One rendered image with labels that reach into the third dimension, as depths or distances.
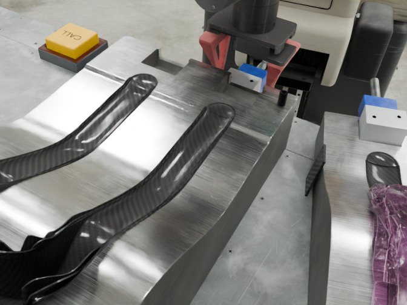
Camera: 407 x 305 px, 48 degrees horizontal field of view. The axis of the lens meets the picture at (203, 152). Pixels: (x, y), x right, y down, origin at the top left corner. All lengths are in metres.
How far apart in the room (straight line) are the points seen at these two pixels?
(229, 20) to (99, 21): 1.94
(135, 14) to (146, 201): 2.17
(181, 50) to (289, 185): 1.74
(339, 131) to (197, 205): 0.23
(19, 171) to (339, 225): 0.30
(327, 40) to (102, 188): 0.61
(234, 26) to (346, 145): 0.20
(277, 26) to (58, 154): 0.31
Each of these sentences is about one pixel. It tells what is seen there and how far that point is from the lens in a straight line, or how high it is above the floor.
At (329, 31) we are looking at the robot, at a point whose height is 0.79.
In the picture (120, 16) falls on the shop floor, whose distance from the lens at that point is 2.56.
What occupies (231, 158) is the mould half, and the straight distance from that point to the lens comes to 0.48.
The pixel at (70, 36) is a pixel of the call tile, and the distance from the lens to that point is 0.78.
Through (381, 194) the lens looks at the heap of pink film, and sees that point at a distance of 0.49.
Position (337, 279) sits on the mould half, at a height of 0.89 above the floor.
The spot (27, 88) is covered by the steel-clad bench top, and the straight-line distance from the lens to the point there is 0.74.
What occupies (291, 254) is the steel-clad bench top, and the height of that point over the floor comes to 0.80.
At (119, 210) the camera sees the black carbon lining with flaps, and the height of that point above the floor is 0.90.
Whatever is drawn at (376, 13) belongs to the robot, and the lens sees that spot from 1.12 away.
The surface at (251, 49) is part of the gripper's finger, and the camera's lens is 0.59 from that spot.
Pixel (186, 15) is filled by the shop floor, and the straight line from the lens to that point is 2.57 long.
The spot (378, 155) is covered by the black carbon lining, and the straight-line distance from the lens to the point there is 0.58.
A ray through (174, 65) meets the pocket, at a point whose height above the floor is 0.87.
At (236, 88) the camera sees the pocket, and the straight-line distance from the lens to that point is 0.60.
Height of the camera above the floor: 1.23
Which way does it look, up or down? 45 degrees down
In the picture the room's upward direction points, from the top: 4 degrees clockwise
